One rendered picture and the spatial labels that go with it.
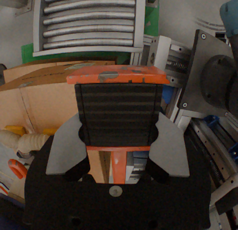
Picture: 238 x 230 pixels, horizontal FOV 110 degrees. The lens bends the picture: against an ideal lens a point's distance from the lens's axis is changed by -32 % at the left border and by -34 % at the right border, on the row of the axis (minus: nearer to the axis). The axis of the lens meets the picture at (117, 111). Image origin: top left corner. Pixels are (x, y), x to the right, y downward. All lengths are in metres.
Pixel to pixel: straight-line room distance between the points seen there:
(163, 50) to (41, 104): 0.34
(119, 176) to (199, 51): 0.32
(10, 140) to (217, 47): 0.59
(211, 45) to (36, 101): 0.47
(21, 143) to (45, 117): 0.10
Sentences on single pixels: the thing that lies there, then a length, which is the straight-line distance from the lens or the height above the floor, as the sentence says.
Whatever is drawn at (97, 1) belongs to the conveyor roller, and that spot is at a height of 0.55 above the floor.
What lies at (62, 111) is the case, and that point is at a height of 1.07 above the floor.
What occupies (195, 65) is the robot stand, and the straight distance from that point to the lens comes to 0.34.
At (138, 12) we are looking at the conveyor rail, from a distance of 0.77.
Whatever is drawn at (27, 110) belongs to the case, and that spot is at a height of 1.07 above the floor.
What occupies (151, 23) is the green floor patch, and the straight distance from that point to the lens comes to 1.39.
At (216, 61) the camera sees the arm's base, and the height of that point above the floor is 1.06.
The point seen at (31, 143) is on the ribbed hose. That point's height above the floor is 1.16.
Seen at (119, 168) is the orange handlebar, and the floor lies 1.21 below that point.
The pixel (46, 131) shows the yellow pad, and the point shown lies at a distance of 0.36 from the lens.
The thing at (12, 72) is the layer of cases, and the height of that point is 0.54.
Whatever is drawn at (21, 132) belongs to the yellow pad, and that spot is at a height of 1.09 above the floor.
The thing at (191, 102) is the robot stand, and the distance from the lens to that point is 0.36.
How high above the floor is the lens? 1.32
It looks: 61 degrees down
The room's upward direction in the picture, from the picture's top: 176 degrees counter-clockwise
